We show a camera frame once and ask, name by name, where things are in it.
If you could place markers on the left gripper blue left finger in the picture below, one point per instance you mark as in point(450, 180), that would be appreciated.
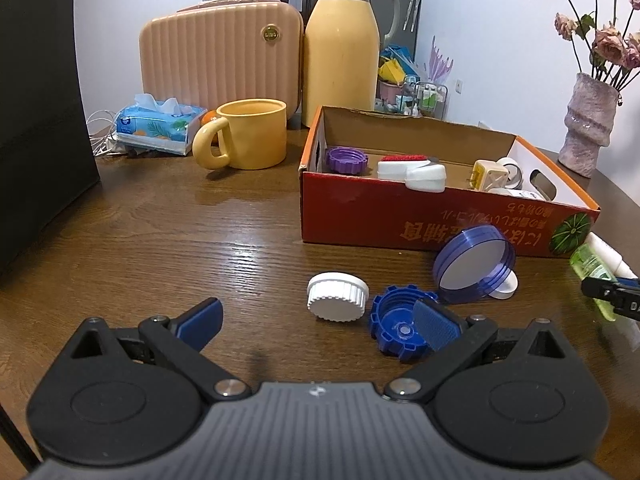
point(196, 327)

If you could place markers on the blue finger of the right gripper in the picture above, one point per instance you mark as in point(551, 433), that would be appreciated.
point(600, 289)
point(629, 282)

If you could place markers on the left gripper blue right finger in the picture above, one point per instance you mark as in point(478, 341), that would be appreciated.
point(439, 326)

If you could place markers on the green spray bottle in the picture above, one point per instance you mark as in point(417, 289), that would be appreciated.
point(587, 264)

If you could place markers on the blue bottle cap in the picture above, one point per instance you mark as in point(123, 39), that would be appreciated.
point(391, 322)

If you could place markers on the white ribbed cap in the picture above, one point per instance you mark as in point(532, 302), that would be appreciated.
point(337, 297)

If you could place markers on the red lint brush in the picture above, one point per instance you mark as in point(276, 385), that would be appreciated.
point(417, 172)

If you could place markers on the cream plug adapter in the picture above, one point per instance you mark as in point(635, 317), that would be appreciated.
point(486, 175)

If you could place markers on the purple bottle cap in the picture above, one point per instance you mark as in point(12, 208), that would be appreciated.
point(348, 161)

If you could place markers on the white tape roll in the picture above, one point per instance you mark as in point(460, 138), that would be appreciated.
point(514, 174)

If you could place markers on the red cardboard box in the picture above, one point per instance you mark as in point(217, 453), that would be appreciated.
point(364, 211)

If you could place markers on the pink textured vase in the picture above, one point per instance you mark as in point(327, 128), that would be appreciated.
point(589, 120)

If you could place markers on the yellow ceramic mug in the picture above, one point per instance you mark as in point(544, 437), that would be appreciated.
point(246, 134)

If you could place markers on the blue tissue pack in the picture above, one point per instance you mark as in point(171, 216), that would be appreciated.
point(165, 126)

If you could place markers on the orange fruit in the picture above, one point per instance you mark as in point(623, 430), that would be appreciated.
point(208, 117)

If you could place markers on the black paper bag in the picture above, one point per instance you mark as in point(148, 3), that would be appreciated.
point(46, 155)

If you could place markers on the dried pink roses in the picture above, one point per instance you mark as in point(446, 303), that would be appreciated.
point(604, 36)

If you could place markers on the pink ribbed suitcase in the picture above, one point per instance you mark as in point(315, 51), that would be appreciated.
point(225, 50)

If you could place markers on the yellow thermos jug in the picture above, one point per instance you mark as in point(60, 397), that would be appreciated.
point(342, 45)

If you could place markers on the grey refrigerator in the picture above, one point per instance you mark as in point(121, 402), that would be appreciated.
point(407, 24)

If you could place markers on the wire storage cart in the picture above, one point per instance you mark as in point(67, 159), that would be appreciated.
point(423, 99)

